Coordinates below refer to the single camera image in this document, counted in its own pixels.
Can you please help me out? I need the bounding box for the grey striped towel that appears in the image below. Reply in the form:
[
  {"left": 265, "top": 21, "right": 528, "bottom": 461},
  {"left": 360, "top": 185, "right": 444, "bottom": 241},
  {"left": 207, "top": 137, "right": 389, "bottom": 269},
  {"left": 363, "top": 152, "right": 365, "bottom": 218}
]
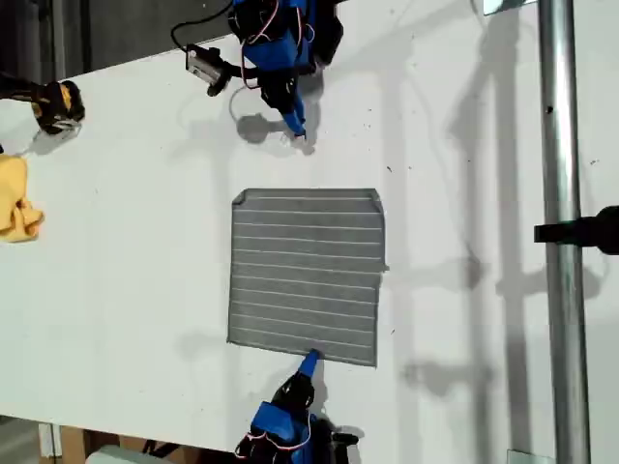
[{"left": 225, "top": 187, "right": 391, "bottom": 368}]

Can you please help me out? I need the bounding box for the white container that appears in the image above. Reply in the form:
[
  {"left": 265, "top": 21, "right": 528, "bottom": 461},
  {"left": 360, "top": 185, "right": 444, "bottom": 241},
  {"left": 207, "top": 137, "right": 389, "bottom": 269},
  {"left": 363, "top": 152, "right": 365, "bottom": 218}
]
[{"left": 85, "top": 444, "right": 146, "bottom": 464}]

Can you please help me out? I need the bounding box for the white strip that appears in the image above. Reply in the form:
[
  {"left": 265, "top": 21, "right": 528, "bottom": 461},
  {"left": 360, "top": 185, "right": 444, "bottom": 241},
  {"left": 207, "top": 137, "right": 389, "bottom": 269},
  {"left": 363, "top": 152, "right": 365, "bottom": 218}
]
[{"left": 37, "top": 421, "right": 64, "bottom": 459}]

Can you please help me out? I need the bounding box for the black and yellow clamp tool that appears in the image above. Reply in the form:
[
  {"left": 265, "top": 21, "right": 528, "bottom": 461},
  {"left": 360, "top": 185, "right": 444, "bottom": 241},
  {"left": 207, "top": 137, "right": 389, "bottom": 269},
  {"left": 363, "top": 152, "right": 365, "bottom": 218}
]
[{"left": 0, "top": 71, "right": 87, "bottom": 136}]

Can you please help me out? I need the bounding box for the yellow cloth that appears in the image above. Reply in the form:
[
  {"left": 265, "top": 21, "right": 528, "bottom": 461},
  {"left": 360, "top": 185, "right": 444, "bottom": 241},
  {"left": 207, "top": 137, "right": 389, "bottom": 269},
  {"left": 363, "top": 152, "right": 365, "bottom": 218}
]
[{"left": 0, "top": 153, "right": 45, "bottom": 244}]

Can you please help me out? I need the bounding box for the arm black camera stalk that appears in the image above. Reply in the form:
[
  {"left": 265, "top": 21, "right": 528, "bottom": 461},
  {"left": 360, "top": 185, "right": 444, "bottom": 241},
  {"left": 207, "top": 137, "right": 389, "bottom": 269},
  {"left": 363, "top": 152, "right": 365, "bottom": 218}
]
[{"left": 220, "top": 60, "right": 265, "bottom": 81}]

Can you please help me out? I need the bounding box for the steel post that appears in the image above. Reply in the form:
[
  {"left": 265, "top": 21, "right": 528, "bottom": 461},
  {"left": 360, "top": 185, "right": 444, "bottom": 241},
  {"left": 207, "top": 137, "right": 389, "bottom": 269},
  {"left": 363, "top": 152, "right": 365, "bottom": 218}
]
[{"left": 536, "top": 0, "right": 594, "bottom": 464}]

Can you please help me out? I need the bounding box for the black post clamp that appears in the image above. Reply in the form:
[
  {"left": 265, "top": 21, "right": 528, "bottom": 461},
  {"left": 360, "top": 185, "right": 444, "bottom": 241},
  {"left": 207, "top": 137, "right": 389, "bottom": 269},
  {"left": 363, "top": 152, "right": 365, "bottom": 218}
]
[{"left": 533, "top": 205, "right": 619, "bottom": 256}]

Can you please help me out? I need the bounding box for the arm red white wire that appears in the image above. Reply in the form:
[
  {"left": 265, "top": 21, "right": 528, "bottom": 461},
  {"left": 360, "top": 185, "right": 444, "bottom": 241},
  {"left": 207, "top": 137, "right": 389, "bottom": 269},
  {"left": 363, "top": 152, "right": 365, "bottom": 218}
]
[
  {"left": 240, "top": 0, "right": 318, "bottom": 92},
  {"left": 234, "top": 424, "right": 311, "bottom": 460}
]

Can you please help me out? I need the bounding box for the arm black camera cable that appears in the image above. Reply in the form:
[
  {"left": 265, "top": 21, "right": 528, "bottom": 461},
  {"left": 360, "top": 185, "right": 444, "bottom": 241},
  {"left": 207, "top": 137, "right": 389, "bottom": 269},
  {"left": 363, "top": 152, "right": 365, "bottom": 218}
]
[{"left": 170, "top": 0, "right": 236, "bottom": 52}]

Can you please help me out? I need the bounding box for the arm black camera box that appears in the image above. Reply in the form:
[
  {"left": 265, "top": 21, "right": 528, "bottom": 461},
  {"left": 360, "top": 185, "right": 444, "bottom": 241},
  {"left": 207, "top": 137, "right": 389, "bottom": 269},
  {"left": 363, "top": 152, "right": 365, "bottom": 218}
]
[
  {"left": 185, "top": 43, "right": 232, "bottom": 98},
  {"left": 327, "top": 424, "right": 362, "bottom": 464}
]

